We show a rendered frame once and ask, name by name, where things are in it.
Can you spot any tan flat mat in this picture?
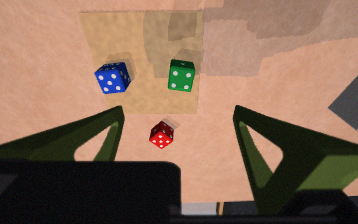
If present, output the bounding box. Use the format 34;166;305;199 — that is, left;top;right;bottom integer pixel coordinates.
78;11;204;114

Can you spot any red die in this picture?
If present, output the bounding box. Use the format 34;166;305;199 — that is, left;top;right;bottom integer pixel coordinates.
149;121;174;149

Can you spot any blue die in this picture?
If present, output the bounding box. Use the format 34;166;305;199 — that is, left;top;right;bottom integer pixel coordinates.
95;62;131;94

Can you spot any green die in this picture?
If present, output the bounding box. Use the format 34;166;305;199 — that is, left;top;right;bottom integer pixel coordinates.
168;59;195;92

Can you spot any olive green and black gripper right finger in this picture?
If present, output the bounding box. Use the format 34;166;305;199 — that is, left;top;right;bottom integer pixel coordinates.
233;105;358;214

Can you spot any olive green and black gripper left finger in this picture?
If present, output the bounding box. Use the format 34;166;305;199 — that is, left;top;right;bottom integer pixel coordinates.
0;105;125;161

